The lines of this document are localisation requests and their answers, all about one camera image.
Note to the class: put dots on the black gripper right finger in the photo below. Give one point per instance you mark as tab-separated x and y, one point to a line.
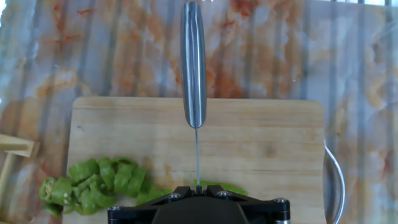
267	213

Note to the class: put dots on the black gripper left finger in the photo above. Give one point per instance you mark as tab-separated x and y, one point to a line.
133	214

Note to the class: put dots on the cut green chili pepper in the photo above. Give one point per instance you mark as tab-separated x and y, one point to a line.
233	188

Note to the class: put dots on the steel cleaver knife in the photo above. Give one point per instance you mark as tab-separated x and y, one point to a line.
193	77

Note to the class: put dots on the small green chili sliver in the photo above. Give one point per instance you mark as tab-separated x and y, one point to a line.
136	182

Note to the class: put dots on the cut chili end chunk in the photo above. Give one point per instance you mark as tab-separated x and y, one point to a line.
107	172

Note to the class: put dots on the wooden cutting board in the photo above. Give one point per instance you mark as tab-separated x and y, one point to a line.
264	140

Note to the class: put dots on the wooden peg rack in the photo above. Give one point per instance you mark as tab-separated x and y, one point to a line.
15	146

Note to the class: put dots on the marble pattern plastic mat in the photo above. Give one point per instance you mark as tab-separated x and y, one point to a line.
77	46

